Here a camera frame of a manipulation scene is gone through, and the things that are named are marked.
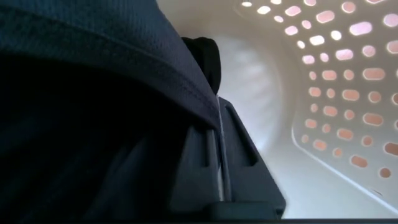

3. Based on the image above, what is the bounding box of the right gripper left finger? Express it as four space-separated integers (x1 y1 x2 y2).
169 126 224 219

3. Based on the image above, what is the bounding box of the white laundry basket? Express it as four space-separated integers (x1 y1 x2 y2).
155 0 398 219

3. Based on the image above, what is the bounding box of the black garment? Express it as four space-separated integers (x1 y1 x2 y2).
0 0 223 222

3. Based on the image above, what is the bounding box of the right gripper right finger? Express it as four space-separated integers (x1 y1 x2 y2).
216 96 287 219

